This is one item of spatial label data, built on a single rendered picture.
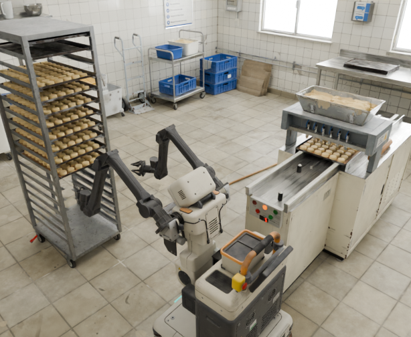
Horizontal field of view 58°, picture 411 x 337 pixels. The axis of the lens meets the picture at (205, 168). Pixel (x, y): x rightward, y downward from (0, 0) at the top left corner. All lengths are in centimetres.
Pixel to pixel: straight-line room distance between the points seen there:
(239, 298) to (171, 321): 70
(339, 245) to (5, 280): 266
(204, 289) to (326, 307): 131
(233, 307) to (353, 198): 147
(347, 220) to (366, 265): 50
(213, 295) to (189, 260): 35
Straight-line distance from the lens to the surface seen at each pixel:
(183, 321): 246
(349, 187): 295
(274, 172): 267
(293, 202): 238
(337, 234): 320
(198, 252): 214
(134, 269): 319
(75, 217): 362
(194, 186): 193
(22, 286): 333
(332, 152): 300
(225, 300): 186
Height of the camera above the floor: 221
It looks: 30 degrees down
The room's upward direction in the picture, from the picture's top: straight up
